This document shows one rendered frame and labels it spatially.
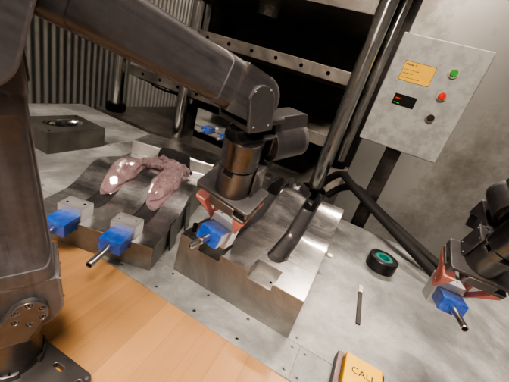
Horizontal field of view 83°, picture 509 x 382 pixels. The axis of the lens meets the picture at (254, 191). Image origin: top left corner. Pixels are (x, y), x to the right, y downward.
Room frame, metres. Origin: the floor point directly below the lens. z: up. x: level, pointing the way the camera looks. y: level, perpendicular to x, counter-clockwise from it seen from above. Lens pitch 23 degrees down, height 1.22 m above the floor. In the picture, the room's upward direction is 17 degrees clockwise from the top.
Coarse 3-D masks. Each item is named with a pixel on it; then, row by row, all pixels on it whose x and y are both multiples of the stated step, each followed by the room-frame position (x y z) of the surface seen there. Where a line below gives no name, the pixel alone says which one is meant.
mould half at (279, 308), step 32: (288, 192) 0.73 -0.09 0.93; (256, 224) 0.59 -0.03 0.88; (288, 224) 0.63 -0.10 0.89; (320, 224) 0.64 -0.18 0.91; (192, 256) 0.45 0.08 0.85; (224, 256) 0.43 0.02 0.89; (256, 256) 0.46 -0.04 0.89; (320, 256) 0.54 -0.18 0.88; (224, 288) 0.43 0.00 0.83; (256, 288) 0.41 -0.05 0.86; (288, 288) 0.40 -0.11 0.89; (288, 320) 0.38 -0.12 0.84
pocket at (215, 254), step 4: (204, 244) 0.47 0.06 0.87; (200, 248) 0.45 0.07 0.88; (204, 248) 0.48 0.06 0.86; (208, 248) 0.48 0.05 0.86; (212, 248) 0.48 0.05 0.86; (220, 248) 0.48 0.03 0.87; (228, 248) 0.48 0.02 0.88; (204, 252) 0.45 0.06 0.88; (208, 252) 0.47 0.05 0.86; (212, 252) 0.47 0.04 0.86; (216, 252) 0.47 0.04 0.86; (220, 252) 0.48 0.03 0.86; (224, 252) 0.48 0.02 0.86; (212, 256) 0.44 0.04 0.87; (216, 256) 0.46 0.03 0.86; (216, 260) 0.44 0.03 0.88
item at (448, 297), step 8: (456, 280) 0.50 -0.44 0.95; (424, 288) 0.51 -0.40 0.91; (432, 288) 0.48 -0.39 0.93; (440, 288) 0.47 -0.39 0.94; (448, 288) 0.48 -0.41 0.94; (456, 288) 0.48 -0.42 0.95; (464, 288) 0.48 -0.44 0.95; (424, 296) 0.49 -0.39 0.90; (432, 296) 0.47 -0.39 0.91; (440, 296) 0.45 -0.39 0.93; (448, 296) 0.45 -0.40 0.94; (456, 296) 0.46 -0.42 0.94; (440, 304) 0.44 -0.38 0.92; (448, 304) 0.44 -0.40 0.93; (456, 304) 0.44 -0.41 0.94; (464, 304) 0.44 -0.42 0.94; (448, 312) 0.44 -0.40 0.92; (456, 312) 0.42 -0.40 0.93; (464, 312) 0.43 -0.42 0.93; (456, 320) 0.40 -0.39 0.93; (464, 328) 0.39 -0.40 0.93
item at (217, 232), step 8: (216, 216) 0.46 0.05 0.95; (224, 216) 0.46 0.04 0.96; (208, 224) 0.43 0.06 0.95; (216, 224) 0.44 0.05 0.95; (224, 224) 0.45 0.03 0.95; (232, 224) 0.45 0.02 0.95; (200, 232) 0.42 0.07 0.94; (208, 232) 0.41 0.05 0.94; (216, 232) 0.41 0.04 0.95; (224, 232) 0.43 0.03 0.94; (232, 232) 0.44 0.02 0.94; (200, 240) 0.38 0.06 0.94; (208, 240) 0.41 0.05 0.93; (216, 240) 0.41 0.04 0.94; (224, 240) 0.43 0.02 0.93; (232, 240) 0.46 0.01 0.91; (192, 248) 0.36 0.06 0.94; (216, 248) 0.41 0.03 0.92; (224, 248) 0.44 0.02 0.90
